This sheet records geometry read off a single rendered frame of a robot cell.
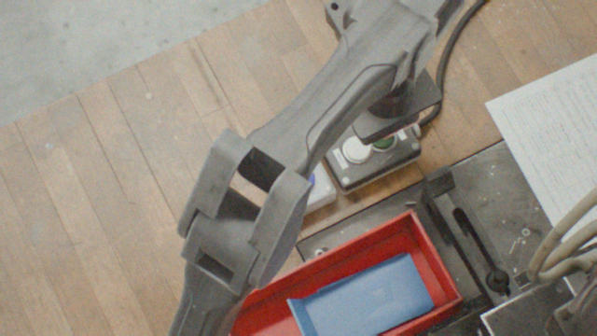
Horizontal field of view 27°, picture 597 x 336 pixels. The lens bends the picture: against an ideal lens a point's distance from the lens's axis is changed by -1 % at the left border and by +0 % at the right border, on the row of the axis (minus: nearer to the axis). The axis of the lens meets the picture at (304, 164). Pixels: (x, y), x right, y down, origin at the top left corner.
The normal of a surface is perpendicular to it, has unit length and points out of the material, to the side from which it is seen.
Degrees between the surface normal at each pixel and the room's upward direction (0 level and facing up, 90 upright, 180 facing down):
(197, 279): 54
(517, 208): 0
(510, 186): 0
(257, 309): 0
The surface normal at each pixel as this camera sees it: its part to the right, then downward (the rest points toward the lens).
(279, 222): -0.44, 0.33
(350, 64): 0.15, -0.55
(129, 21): -0.03, -0.34
